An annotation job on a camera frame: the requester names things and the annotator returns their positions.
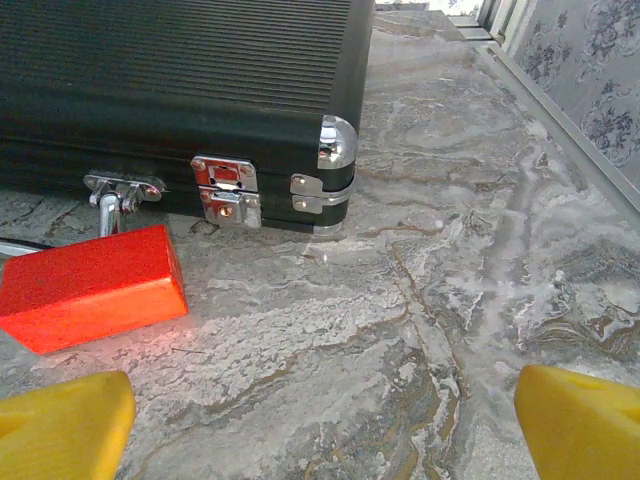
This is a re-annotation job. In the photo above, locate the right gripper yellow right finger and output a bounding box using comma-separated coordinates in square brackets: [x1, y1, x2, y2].
[513, 364, 640, 480]

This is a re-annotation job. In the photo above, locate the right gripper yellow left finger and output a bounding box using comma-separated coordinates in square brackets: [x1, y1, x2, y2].
[0, 370, 137, 480]

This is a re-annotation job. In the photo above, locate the red wooden block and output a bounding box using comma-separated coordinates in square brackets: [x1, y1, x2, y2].
[0, 224, 190, 355]

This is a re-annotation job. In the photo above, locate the black ribbed metal-cornered case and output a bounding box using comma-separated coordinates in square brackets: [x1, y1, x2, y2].
[0, 0, 376, 256]

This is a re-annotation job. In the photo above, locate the aluminium table side rail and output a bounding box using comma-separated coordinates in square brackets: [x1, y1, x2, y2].
[469, 42, 640, 229]

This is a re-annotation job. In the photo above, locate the aluminium corner post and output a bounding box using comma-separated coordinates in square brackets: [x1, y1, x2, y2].
[477, 0, 524, 49]

